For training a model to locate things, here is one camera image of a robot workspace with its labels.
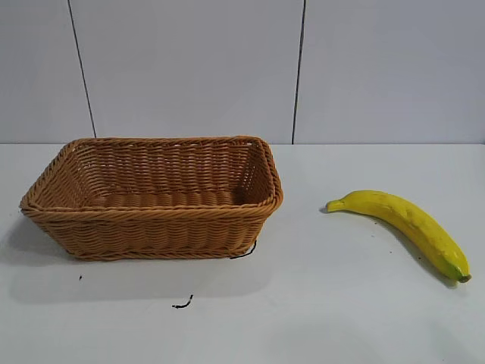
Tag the brown woven wicker basket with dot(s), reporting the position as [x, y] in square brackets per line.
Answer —
[151, 231]

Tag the yellow banana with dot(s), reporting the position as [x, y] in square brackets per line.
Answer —
[417, 223]

